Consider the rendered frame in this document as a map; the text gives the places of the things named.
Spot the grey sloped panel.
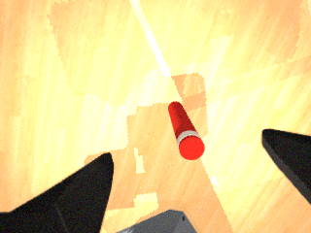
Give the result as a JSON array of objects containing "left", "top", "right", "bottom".
[{"left": 116, "top": 210, "right": 197, "bottom": 233}]

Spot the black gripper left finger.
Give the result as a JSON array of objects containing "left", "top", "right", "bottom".
[{"left": 0, "top": 152, "right": 115, "bottom": 233}]

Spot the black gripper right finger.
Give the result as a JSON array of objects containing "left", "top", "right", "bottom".
[{"left": 260, "top": 128, "right": 311, "bottom": 207}]

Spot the red peg with white band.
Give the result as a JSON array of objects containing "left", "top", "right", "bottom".
[{"left": 168, "top": 101, "right": 205, "bottom": 160}]

